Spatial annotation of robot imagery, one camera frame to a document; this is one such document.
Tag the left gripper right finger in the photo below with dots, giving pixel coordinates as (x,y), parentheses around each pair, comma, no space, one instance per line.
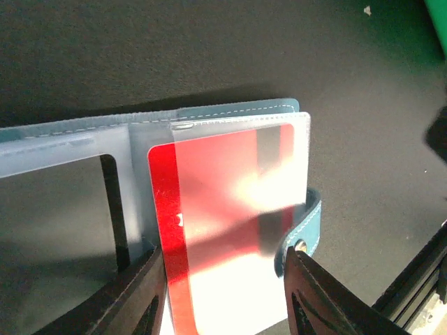
(317,303)

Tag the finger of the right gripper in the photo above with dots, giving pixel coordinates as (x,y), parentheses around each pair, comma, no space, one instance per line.
(436,135)

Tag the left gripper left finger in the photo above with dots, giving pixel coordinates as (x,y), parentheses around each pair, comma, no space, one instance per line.
(132,303)

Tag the black credit card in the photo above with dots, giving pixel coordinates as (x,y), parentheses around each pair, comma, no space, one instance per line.
(62,228)

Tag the green bin with red cards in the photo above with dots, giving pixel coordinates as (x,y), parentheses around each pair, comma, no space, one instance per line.
(438,13)

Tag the red credit card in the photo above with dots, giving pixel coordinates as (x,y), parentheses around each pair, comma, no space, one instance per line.
(221,217)

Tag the blue card holder wallet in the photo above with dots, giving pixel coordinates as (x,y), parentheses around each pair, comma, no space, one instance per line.
(128,138)

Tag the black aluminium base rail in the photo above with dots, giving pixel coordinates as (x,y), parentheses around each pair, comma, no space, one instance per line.
(424,276)

